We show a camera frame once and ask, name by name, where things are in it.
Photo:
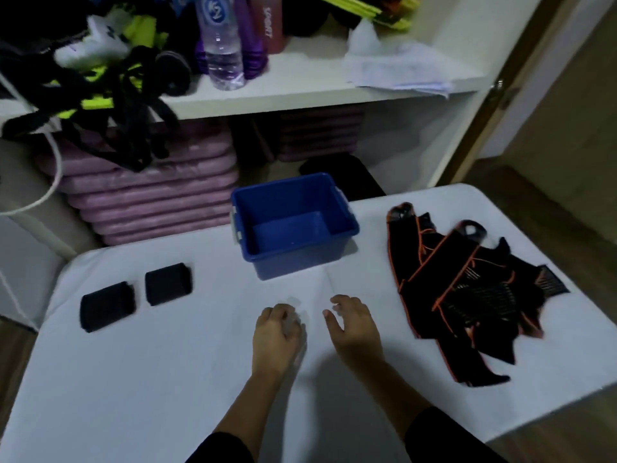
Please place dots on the white handheld controller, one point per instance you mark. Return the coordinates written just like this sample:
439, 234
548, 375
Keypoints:
91, 45

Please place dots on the white paper sheets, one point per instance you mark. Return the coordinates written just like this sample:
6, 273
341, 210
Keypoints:
395, 67

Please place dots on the stack of pink mats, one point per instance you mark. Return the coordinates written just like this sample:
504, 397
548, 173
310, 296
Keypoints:
154, 202
318, 139

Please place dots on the black round bag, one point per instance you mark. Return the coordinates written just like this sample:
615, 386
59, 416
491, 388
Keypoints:
303, 16

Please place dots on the yellow orange agility ladder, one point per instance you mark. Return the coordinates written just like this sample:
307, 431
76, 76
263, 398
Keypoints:
366, 9

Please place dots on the person's right hand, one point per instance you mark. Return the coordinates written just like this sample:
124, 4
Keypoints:
359, 337

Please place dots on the pink sport bottle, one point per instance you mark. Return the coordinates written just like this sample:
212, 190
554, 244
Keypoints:
270, 28

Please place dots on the clear plastic water bottle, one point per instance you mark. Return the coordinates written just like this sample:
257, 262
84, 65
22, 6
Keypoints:
221, 57

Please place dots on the white shelf unit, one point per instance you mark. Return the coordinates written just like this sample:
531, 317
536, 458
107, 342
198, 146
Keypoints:
299, 86

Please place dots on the blue plastic bin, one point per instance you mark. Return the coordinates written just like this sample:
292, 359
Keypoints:
299, 265

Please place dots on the purple bottle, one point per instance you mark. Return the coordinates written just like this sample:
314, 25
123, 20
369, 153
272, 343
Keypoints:
253, 52

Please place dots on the person's left hand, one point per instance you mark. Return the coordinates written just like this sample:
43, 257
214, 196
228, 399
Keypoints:
277, 342

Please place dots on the person's left forearm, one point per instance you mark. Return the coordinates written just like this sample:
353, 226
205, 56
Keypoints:
246, 409

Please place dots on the black chair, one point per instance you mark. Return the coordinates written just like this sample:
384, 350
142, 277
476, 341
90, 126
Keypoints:
347, 178

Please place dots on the metal door knob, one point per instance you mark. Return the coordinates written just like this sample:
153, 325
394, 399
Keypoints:
496, 85

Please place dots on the black cylindrical roller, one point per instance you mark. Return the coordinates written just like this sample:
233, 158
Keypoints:
173, 72

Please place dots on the wooden door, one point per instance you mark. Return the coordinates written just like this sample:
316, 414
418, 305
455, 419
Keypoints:
470, 149

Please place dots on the person's right forearm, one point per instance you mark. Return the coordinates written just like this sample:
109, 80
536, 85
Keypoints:
400, 395

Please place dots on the black cloth bag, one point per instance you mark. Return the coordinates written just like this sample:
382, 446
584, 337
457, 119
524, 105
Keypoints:
38, 14

